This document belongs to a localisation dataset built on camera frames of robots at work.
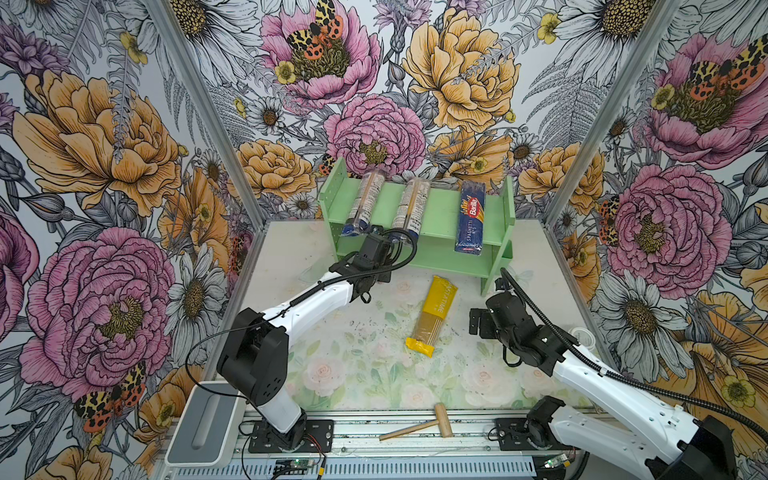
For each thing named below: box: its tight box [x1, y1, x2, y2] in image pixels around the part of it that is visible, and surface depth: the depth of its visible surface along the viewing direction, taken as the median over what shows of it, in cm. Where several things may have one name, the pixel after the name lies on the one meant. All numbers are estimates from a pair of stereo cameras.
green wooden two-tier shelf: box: [318, 157, 517, 296], surface depth 86 cm
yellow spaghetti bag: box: [406, 275, 459, 358], surface depth 96 cm
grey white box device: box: [164, 381, 247, 467], surface depth 71 cm
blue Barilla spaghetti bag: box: [455, 181, 486, 255], surface depth 81 cm
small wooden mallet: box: [378, 403, 453, 441], surface depth 78 cm
